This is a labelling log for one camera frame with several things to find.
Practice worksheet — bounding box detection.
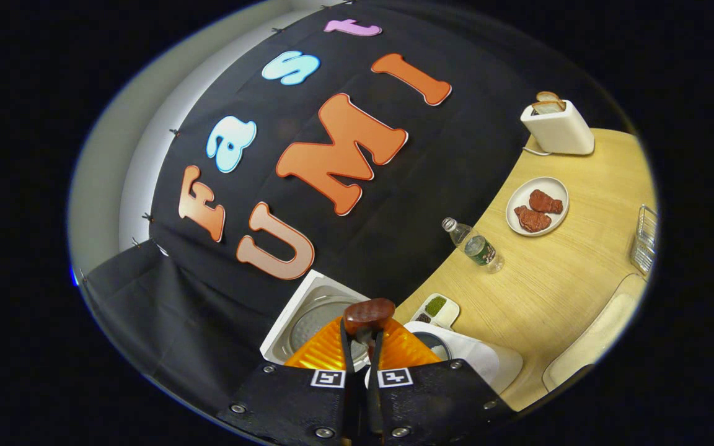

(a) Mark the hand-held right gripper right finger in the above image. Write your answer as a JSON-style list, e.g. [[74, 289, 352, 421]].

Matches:
[[366, 317, 516, 444]]

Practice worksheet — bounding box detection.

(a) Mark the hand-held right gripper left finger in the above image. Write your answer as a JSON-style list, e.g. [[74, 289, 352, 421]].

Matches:
[[218, 316, 358, 444]]

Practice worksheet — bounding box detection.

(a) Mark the white rice cooker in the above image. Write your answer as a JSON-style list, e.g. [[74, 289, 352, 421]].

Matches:
[[261, 269, 524, 397]]

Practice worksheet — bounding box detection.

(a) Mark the brown wooden spoon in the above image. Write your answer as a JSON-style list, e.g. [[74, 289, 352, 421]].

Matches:
[[343, 298, 397, 345]]

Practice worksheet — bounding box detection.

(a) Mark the small white seasoning dish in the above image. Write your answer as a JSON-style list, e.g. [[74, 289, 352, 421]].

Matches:
[[410, 293, 461, 330]]

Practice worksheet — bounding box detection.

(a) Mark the clear plastic water bottle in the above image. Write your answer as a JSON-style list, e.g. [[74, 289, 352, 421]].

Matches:
[[442, 217, 505, 274]]

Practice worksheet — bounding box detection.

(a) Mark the red meat piece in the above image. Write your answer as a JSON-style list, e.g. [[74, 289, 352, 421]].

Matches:
[[514, 205, 552, 233], [529, 189, 564, 215]]

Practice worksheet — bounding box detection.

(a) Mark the white oval plate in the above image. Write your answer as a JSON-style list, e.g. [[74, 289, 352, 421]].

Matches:
[[506, 177, 570, 238]]

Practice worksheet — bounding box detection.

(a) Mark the white toaster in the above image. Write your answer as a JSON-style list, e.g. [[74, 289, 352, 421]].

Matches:
[[520, 99, 596, 155]]

